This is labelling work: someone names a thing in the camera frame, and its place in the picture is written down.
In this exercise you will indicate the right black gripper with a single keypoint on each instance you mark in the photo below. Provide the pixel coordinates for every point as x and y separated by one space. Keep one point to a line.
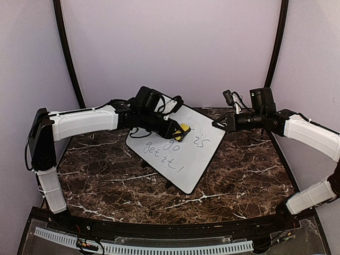
230 121

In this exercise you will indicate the yellow black eraser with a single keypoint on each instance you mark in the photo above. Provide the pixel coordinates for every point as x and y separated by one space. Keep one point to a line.
183 129

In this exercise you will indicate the right black frame post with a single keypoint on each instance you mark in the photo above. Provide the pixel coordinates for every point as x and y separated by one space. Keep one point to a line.
277 43

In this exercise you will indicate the black frame post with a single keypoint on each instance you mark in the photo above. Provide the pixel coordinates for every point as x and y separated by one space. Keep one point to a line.
277 43
67 53

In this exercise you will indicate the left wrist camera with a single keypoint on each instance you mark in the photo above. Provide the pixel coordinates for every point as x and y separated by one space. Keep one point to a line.
172 106

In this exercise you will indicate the black front rail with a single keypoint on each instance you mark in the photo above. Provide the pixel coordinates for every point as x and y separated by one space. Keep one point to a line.
258 228

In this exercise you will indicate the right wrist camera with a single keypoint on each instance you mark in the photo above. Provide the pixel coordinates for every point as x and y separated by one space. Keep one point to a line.
233 101

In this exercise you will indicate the left black frame post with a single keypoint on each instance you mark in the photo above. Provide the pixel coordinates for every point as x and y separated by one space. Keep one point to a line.
67 53

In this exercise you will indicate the white whiteboard black frame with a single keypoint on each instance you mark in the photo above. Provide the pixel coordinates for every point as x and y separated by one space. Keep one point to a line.
182 163

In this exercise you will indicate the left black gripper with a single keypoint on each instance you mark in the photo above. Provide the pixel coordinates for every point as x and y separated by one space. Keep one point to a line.
168 132

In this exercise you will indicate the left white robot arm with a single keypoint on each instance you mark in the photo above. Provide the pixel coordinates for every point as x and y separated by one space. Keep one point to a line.
148 110

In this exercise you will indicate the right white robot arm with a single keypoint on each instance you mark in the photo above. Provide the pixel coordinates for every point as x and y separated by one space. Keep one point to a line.
286 123

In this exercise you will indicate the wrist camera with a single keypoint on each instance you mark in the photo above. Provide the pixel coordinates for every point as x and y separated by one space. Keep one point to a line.
233 101
172 106

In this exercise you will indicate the white slotted cable duct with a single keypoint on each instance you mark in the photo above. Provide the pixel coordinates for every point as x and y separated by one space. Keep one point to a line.
129 245

